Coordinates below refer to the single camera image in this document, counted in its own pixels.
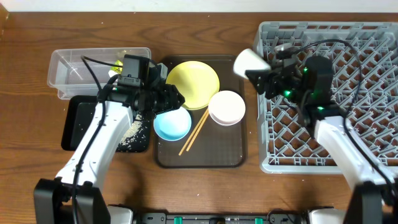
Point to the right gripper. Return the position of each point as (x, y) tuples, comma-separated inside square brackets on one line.
[(270, 82)]

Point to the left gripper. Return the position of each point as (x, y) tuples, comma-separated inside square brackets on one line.
[(169, 93)]

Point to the blue bowl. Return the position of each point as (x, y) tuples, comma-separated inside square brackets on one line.
[(173, 125)]

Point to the white cup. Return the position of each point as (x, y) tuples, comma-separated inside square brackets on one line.
[(249, 60)]

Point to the rice grains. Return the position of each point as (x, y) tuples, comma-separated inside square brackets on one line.
[(134, 140)]

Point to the green snack wrapper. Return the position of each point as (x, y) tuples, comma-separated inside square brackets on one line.
[(116, 69)]

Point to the pink bowl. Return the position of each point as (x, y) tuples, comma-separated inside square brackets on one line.
[(227, 108)]

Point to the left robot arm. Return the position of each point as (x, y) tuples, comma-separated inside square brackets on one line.
[(74, 196)]

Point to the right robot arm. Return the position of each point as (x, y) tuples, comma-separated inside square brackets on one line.
[(374, 186)]

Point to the grey dishwasher rack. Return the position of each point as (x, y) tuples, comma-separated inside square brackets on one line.
[(364, 57)]

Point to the yellow plate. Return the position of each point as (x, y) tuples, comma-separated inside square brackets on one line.
[(196, 81)]

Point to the wooden chopstick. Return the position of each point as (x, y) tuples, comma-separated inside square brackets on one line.
[(183, 149), (198, 129)]

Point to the brown serving tray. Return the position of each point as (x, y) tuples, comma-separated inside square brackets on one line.
[(215, 146)]

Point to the black tray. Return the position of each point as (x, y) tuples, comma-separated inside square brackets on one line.
[(80, 113)]

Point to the clear plastic bin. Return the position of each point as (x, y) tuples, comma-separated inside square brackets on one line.
[(69, 75)]

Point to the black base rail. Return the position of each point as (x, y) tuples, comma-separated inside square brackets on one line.
[(233, 219)]

